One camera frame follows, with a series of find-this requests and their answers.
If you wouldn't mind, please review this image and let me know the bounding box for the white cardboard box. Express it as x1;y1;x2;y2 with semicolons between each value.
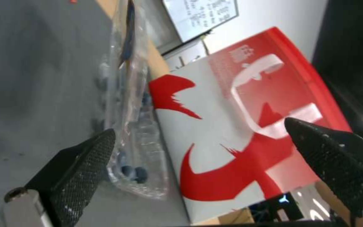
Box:
162;40;212;71

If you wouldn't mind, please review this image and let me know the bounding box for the white printed sign board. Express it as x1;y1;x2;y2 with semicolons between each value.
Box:
162;0;240;44

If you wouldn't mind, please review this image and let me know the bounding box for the red and white takeout bag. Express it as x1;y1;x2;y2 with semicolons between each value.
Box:
148;26;354;224

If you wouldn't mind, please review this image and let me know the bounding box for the clear plastic takeout container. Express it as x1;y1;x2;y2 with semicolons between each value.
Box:
94;0;170;201

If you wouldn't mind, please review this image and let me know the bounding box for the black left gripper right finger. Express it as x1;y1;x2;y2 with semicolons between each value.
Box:
284;117;363;218

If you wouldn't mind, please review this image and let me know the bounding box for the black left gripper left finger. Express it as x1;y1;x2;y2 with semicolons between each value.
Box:
0;129;117;227

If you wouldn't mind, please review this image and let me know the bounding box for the black monitor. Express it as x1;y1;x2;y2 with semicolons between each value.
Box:
311;0;363;133

